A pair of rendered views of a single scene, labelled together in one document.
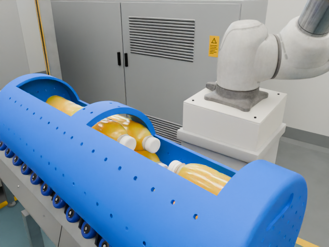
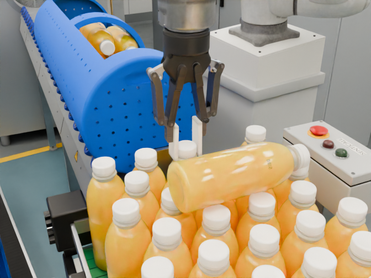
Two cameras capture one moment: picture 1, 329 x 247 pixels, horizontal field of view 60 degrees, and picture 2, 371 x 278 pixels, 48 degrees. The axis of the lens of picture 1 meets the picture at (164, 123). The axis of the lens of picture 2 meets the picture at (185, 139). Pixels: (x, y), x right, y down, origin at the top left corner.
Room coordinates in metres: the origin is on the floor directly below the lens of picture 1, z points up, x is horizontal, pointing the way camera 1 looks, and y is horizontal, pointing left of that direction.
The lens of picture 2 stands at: (-0.43, -0.55, 1.49)
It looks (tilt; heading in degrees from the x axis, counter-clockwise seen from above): 28 degrees down; 21
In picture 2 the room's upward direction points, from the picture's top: straight up
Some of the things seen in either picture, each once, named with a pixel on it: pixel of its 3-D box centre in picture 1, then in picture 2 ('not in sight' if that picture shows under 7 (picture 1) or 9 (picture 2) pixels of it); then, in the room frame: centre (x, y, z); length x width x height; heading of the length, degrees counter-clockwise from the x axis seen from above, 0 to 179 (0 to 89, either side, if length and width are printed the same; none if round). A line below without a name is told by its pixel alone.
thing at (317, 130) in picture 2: not in sight; (318, 131); (0.37, -0.52, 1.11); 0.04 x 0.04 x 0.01
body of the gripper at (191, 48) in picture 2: not in sight; (186, 54); (0.20, -0.31, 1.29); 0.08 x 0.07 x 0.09; 134
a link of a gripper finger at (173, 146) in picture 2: not in sight; (173, 140); (0.18, -0.29, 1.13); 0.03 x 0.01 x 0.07; 44
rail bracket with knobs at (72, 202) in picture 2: not in sight; (72, 222); (0.10, -0.10, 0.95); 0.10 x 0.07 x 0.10; 135
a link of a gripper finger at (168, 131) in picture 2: not in sight; (164, 128); (0.17, -0.28, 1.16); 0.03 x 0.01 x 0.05; 134
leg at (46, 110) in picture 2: not in sight; (46, 108); (1.66, 1.28, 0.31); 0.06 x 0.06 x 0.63; 45
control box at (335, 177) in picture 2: not in sight; (330, 166); (0.34, -0.56, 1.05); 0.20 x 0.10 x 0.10; 45
